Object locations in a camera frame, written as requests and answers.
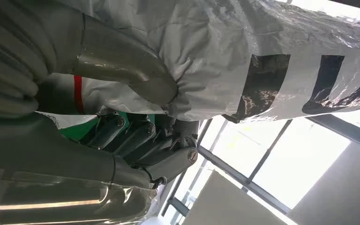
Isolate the dark window frame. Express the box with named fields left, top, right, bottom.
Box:
left=160, top=0, right=360, bottom=225

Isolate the green conveyor belt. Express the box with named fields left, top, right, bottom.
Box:
left=59, top=112, right=156, bottom=143

